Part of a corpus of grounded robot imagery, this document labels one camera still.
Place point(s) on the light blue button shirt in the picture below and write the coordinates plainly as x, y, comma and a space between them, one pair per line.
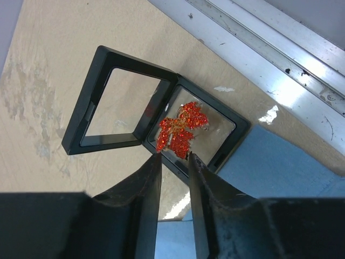
264, 165

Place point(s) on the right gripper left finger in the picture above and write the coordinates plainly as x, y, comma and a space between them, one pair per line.
120, 222

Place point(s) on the black display case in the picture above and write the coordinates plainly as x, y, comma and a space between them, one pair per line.
124, 99

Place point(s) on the red leaf brooch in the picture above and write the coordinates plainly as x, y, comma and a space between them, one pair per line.
176, 133

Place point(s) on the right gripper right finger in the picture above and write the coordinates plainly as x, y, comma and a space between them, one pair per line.
231, 224

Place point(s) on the aluminium rail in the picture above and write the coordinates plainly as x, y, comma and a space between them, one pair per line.
298, 68

